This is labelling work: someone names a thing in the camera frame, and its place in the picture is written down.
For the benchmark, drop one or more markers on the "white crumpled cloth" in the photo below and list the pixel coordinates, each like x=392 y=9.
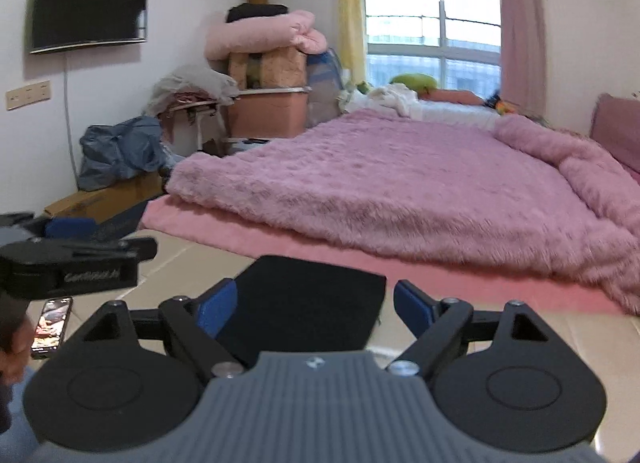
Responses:
x=385 y=100

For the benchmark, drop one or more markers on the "person's blue jeans leg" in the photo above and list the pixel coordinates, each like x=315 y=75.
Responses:
x=22 y=418

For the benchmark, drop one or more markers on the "black wall television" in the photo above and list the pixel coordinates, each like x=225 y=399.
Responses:
x=89 y=10

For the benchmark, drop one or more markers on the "blue striped bag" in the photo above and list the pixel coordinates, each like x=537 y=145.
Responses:
x=325 y=83

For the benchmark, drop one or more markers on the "brown patterned storage bag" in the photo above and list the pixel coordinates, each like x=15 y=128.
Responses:
x=267 y=68

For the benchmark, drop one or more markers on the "brown cardboard box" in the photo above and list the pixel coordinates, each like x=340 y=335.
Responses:
x=100 y=203

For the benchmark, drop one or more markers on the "blue plastic bag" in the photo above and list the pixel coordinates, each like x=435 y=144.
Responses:
x=122 y=150

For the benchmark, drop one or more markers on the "pink folded quilt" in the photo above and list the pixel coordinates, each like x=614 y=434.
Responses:
x=265 y=33

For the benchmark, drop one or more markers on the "pink curtain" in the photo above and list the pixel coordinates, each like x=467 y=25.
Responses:
x=520 y=18

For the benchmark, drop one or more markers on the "grey clothes heap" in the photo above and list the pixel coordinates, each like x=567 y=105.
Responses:
x=195 y=85

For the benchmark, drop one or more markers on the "black pants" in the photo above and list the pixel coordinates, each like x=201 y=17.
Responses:
x=305 y=303

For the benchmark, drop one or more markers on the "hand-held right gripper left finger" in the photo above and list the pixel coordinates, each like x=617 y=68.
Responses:
x=218 y=310

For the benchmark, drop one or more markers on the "black folded cloth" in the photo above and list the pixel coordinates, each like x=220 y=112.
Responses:
x=256 y=12

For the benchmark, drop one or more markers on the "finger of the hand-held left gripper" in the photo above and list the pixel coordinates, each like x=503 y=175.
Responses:
x=70 y=228

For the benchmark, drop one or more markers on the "person's left hand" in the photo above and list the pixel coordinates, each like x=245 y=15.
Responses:
x=15 y=348

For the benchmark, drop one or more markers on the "pink fluffy blanket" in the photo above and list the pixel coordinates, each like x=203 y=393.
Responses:
x=400 y=193

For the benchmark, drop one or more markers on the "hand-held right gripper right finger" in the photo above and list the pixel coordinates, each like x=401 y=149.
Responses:
x=414 y=310

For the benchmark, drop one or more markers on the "mauve headboard cushion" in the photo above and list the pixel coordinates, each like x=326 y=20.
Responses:
x=617 y=130

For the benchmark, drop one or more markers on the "yellow curtain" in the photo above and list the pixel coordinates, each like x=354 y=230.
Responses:
x=351 y=13

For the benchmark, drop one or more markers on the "cream quilted mattress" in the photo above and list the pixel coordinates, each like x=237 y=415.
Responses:
x=590 y=338

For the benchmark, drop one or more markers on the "window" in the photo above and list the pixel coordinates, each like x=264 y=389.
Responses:
x=432 y=25

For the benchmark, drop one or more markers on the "pink bed sheet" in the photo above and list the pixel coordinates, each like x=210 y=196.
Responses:
x=320 y=250

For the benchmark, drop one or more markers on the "black smartphone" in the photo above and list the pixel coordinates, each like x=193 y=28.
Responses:
x=52 y=327

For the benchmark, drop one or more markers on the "green pillow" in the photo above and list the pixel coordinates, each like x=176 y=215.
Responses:
x=412 y=80

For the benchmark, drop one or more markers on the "beige wall socket panel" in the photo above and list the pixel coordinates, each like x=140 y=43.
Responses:
x=27 y=95

